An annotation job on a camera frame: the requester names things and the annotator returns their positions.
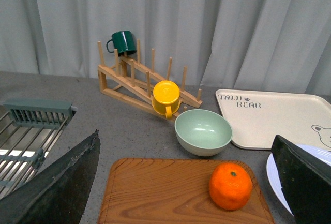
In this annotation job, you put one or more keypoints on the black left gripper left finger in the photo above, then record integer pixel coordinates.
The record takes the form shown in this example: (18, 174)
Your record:
(60, 192)

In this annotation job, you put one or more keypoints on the orange mandarin fruit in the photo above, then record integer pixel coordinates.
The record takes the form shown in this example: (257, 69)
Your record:
(230, 186)

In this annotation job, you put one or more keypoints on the white ridged plate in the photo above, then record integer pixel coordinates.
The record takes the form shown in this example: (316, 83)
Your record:
(272, 172)

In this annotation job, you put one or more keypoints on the light green bowl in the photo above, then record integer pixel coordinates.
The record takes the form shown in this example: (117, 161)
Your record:
(202, 132)

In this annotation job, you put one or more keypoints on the wooden dish rack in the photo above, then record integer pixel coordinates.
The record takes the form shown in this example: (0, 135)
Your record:
(130, 81)

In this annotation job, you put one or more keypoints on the wooden cutting board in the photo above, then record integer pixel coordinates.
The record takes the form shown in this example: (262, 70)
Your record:
(146, 190)

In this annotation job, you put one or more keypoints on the dark green mug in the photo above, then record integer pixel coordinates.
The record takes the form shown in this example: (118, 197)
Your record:
(122, 41)

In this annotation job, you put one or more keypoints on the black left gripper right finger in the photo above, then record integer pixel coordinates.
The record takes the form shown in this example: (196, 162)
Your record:
(305, 181)

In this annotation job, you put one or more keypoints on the beige bear tray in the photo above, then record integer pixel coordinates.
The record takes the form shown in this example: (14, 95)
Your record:
(257, 117)

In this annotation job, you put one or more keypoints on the yellow mug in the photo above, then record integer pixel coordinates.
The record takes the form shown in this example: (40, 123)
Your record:
(166, 98)

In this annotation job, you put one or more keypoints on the metal sink drying rack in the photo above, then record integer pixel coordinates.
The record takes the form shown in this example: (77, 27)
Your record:
(29, 129)

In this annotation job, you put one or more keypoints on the grey curtain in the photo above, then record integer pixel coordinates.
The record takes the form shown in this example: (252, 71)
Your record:
(267, 45)

